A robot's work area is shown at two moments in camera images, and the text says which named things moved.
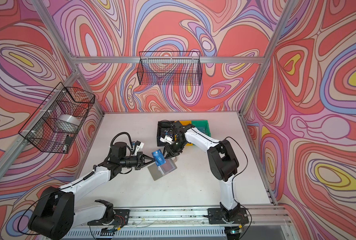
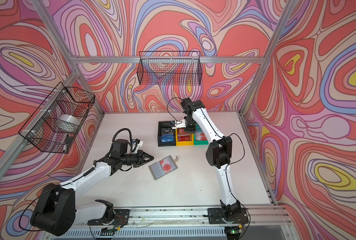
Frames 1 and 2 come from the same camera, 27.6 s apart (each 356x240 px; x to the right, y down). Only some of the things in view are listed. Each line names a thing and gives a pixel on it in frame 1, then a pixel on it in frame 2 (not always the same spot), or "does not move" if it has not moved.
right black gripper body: [175, 148] → [191, 125]
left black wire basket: [55, 124] does not move
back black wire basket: [170, 68] does not move
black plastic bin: [165, 134] does not move
